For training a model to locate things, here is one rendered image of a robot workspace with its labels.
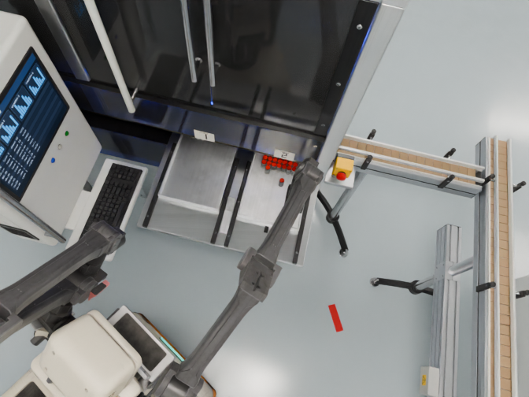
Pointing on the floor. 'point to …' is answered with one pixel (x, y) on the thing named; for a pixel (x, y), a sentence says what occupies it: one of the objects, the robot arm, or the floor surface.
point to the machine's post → (361, 76)
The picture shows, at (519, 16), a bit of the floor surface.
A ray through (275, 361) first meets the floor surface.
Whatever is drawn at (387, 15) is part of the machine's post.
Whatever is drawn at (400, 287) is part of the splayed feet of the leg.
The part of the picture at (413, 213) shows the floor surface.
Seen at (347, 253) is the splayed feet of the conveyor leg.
